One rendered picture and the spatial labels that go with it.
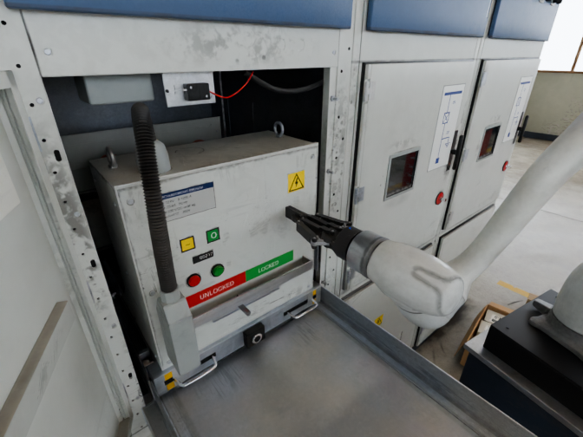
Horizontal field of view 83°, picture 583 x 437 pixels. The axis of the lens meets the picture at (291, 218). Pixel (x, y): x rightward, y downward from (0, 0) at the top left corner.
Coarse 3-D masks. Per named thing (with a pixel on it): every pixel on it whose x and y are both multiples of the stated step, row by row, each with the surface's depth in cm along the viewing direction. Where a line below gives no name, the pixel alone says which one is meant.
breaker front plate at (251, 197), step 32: (256, 160) 74; (288, 160) 80; (128, 192) 59; (224, 192) 71; (256, 192) 77; (128, 224) 61; (192, 224) 69; (224, 224) 74; (256, 224) 81; (288, 224) 88; (192, 256) 72; (224, 256) 78; (256, 256) 84; (192, 288) 75; (288, 288) 98; (224, 320) 85; (160, 352) 76
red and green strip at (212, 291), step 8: (280, 256) 90; (288, 256) 92; (264, 264) 87; (272, 264) 90; (280, 264) 92; (248, 272) 85; (256, 272) 86; (264, 272) 88; (224, 280) 80; (232, 280) 82; (240, 280) 84; (248, 280) 86; (208, 288) 78; (216, 288) 80; (224, 288) 81; (232, 288) 83; (192, 296) 76; (200, 296) 77; (208, 296) 79; (192, 304) 76
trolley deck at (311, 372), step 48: (288, 336) 97; (336, 336) 97; (192, 384) 83; (240, 384) 83; (288, 384) 83; (336, 384) 83; (384, 384) 83; (192, 432) 73; (240, 432) 73; (288, 432) 73; (336, 432) 73; (384, 432) 73; (432, 432) 73
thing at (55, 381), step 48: (0, 144) 44; (0, 192) 38; (48, 192) 49; (0, 240) 41; (48, 240) 53; (0, 288) 40; (48, 288) 51; (0, 336) 39; (48, 336) 46; (0, 384) 38; (48, 384) 48; (96, 384) 65; (0, 432) 35; (48, 432) 46; (96, 432) 62
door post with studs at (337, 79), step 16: (352, 16) 77; (352, 32) 79; (336, 80) 81; (336, 96) 83; (336, 112) 85; (336, 128) 87; (336, 144) 89; (320, 160) 94; (336, 160) 91; (320, 176) 96; (336, 176) 94; (320, 192) 98; (336, 192) 96; (320, 208) 100; (336, 208) 99; (320, 256) 110; (336, 256) 108; (320, 272) 106
